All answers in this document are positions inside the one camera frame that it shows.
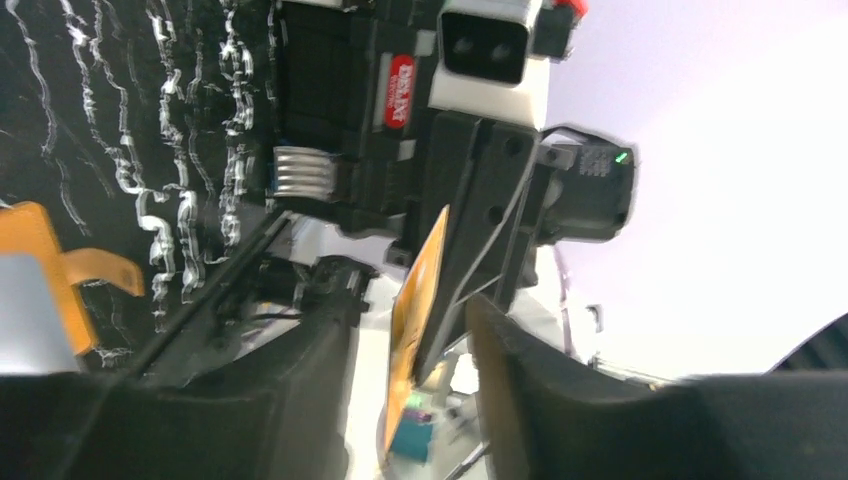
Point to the orange leather card holder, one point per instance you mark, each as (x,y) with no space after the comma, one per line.
(45,327)

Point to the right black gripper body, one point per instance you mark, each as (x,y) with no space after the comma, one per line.
(586,184)

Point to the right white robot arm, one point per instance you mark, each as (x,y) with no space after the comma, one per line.
(476,197)

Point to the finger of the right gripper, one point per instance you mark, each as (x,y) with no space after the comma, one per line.
(483,171)

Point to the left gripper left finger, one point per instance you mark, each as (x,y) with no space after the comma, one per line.
(272,414)

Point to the gold credit card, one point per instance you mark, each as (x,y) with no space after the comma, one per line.
(410,313)

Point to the black plastic toolbox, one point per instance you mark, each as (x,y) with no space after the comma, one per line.
(356,79)

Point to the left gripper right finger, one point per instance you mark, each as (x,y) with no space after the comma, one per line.
(548,416)

